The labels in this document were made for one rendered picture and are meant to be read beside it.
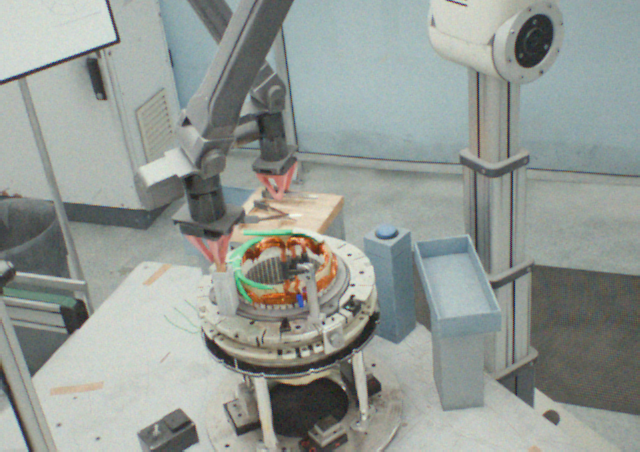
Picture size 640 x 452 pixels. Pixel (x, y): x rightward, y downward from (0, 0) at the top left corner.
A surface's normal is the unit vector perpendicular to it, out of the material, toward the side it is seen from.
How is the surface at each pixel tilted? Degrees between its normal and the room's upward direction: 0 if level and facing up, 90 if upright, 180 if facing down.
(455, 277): 0
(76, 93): 90
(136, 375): 0
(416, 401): 0
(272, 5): 118
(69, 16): 83
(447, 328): 90
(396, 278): 90
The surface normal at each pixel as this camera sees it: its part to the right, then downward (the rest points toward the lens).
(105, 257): -0.11, -0.86
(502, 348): 0.54, 0.38
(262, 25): 0.48, 0.75
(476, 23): -0.83, 0.35
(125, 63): 0.94, 0.08
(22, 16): 0.66, 0.21
